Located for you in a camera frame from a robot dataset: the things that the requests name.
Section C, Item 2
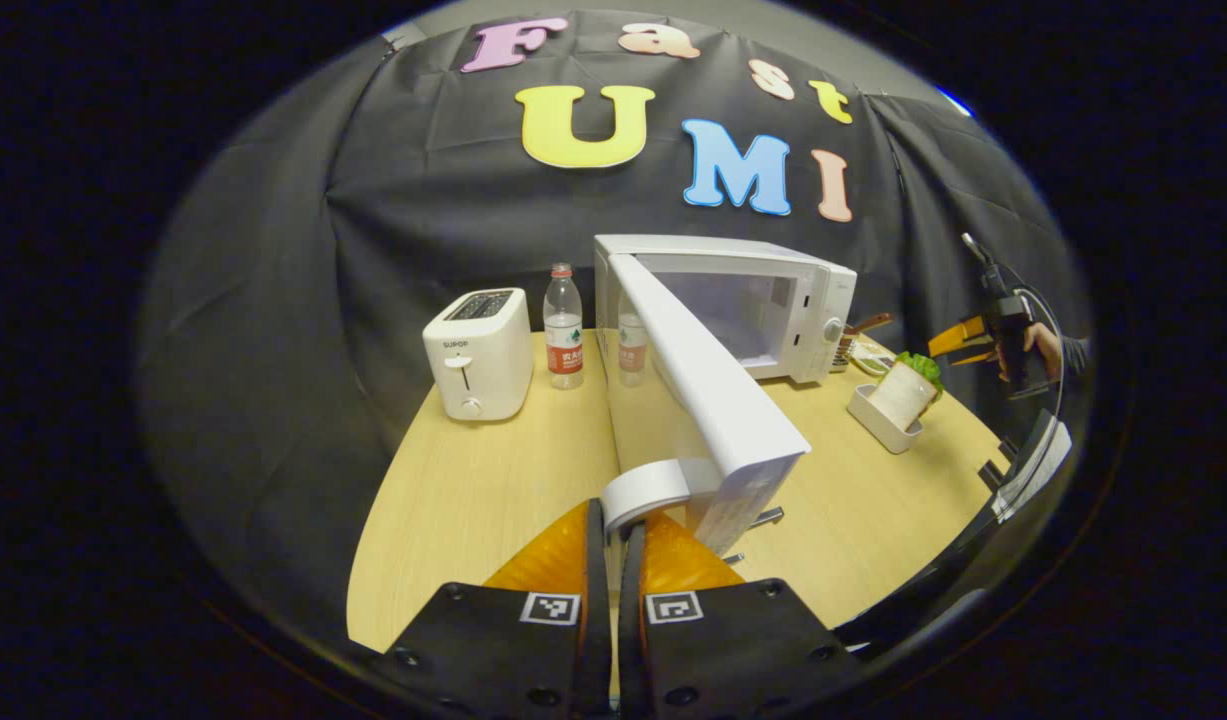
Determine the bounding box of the white divided dish with beans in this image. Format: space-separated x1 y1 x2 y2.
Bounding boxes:
851 340 900 378

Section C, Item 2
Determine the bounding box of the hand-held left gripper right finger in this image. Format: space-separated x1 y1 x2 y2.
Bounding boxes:
618 510 864 720

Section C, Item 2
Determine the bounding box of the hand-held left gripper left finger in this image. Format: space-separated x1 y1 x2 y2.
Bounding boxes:
378 498 614 720

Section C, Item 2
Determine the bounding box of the white cloth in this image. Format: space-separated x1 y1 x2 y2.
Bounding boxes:
991 418 1074 523

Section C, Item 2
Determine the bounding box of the black backdrop cloth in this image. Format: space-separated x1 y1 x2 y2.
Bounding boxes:
138 10 1094 621

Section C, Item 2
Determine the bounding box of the sandwich with lettuce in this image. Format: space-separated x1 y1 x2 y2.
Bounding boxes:
866 350 946 433

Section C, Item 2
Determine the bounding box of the clear plastic water bottle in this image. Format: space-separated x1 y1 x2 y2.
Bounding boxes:
543 263 585 391

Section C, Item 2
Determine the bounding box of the white toaster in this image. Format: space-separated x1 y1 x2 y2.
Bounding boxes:
421 287 535 422

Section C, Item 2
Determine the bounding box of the white rectangular tray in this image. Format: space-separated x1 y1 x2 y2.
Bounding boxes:
846 383 926 455

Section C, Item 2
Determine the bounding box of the white microwave oven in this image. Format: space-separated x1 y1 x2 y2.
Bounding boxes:
593 234 859 561

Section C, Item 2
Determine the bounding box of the black chair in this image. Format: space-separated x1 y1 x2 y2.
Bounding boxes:
833 410 1074 651

